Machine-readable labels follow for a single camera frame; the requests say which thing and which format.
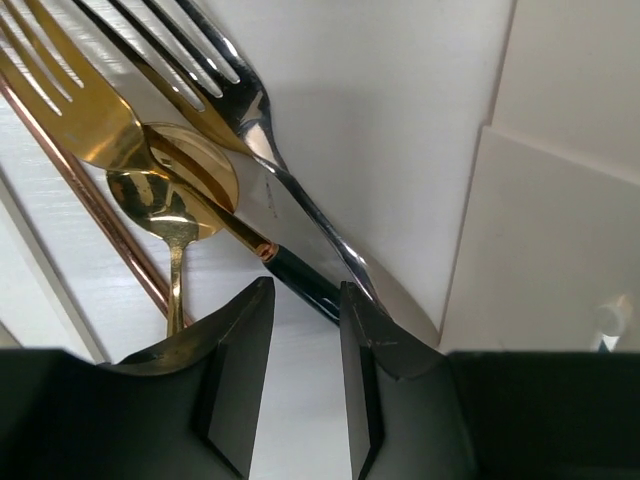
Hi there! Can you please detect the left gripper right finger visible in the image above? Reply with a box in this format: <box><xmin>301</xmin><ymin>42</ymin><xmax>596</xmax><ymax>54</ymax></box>
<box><xmin>340</xmin><ymin>283</ymin><xmax>639</xmax><ymax>479</ymax></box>

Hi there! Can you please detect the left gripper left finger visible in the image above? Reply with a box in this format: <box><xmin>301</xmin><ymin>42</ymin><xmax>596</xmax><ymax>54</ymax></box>
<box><xmin>1</xmin><ymin>277</ymin><xmax>275</xmax><ymax>479</ymax></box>

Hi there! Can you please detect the gold spoon green handle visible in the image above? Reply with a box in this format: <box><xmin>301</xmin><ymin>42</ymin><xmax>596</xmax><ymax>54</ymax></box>
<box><xmin>106</xmin><ymin>122</ymin><xmax>239</xmax><ymax>336</ymax></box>

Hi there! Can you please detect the silver steel fork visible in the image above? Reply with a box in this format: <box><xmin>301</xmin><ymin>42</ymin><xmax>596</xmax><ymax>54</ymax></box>
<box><xmin>77</xmin><ymin>1</ymin><xmax>440</xmax><ymax>347</ymax></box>

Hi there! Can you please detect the gold fork green handle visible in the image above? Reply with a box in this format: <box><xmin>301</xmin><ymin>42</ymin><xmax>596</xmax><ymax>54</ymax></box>
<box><xmin>1</xmin><ymin>1</ymin><xmax>340</xmax><ymax>323</ymax></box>

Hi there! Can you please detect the large white divided tray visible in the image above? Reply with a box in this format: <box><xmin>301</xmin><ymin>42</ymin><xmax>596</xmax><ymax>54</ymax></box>
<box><xmin>441</xmin><ymin>1</ymin><xmax>639</xmax><ymax>352</ymax></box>

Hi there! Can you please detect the copper chopstick left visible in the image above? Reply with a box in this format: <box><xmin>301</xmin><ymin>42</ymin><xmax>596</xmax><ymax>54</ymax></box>
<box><xmin>1</xmin><ymin>75</ymin><xmax>170</xmax><ymax>319</ymax></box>

